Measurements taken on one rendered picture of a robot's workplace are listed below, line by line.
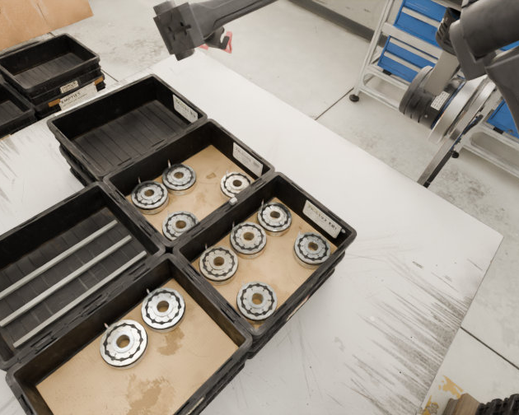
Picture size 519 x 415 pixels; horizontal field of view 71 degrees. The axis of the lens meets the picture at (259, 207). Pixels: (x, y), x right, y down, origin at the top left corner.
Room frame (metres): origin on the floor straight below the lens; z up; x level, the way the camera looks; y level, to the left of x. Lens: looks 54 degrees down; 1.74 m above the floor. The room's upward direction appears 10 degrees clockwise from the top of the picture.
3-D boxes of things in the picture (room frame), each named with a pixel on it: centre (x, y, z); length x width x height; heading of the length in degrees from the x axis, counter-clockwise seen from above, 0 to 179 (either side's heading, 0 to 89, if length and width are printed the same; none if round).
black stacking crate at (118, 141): (0.84, 0.45, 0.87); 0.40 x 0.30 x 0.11; 144
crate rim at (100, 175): (0.84, 0.45, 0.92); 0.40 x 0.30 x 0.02; 144
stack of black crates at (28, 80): (1.51, 1.16, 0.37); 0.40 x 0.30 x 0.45; 148
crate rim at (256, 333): (0.49, -0.04, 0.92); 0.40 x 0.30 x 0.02; 144
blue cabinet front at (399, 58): (2.22, -0.94, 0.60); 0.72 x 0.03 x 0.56; 58
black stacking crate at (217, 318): (0.16, 0.20, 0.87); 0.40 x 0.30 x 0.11; 144
